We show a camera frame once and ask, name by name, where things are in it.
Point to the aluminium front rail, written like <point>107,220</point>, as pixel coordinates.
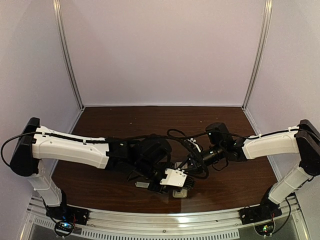
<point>210,225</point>

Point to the left circuit board with LED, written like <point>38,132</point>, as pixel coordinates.
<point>63,229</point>

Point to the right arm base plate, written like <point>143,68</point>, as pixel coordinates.
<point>259,213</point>

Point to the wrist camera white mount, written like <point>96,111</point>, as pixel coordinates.
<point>177,178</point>
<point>193,144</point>

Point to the left aluminium frame post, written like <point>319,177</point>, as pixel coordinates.
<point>66,54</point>

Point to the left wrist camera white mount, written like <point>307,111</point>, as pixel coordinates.
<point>177,178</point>

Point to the grey battery cover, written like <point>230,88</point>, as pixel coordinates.
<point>143,185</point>

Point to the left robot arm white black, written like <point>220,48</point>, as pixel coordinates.
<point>150,158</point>

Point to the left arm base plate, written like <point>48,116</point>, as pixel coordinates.
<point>75,215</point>

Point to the aluminium frame post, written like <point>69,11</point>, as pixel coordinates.
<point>66,54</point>
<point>263,36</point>

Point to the white remote control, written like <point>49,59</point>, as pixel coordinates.
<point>180,193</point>

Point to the right aluminium frame post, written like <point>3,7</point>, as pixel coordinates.
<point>263,36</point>

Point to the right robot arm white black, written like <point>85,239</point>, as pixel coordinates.
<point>302,139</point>

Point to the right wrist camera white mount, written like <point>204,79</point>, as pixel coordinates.
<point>193,144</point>

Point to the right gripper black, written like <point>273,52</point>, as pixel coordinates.
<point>194,164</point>

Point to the right circuit board with LED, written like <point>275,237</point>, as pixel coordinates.
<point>265,229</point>

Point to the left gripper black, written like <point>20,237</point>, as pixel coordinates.
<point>155,186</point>

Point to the circuit board with led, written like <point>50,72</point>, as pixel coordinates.
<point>63,229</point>
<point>265,229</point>

